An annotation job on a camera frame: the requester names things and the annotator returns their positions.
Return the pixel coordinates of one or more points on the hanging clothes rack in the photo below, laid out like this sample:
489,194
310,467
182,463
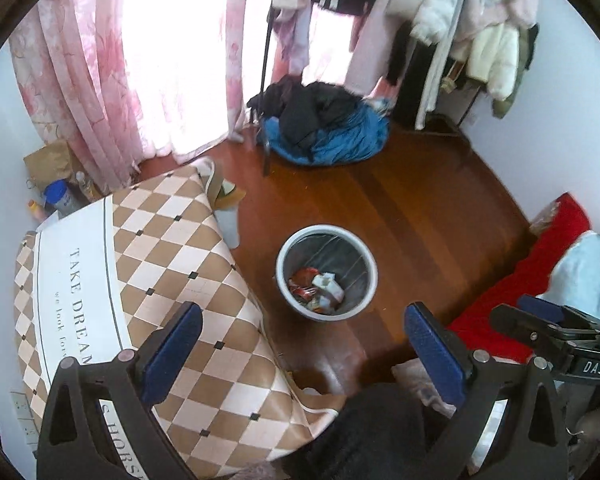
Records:
483,35

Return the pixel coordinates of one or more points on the blue lid jar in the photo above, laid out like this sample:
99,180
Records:
59,195

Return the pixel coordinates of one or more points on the white cardboard box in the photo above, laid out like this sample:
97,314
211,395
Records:
329,293

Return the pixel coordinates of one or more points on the red blanket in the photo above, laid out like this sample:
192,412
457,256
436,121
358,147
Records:
530,277

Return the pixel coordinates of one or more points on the white round trash bin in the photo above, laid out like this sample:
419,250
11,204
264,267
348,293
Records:
329,249

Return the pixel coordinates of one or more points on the pink floral curtain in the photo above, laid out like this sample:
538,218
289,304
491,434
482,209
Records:
122,81

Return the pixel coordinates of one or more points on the orange chips bag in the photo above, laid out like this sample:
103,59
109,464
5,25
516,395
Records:
301,285

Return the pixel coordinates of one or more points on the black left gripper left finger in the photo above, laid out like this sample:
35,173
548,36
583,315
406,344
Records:
75,442

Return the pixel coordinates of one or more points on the checkered brown tablecloth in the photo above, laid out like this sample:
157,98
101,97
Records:
105,278

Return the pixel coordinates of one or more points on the blue and black clothes pile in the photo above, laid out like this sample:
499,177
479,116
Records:
318,124

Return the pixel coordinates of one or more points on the brown paper bag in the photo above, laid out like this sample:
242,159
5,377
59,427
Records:
52,162

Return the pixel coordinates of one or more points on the white wall socket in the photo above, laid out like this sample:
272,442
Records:
24,415

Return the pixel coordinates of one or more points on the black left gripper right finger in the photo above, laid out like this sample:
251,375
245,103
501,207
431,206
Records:
531,441

